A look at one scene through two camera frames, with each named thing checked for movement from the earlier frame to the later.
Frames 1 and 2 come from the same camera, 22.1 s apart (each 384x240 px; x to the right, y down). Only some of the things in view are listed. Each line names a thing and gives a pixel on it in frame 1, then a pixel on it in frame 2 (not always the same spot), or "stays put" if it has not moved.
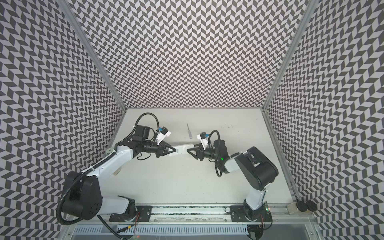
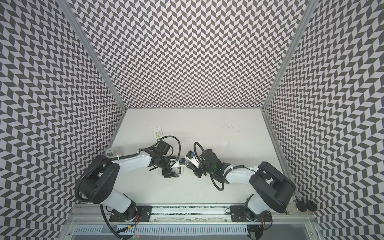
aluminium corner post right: [309, 13] stays put
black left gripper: [164, 144] -> [171, 175]
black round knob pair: [310, 205] stays put
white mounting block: [204, 139] -> [190, 157]
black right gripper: [201, 153] -> [199, 167]
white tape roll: [109, 150] stays put
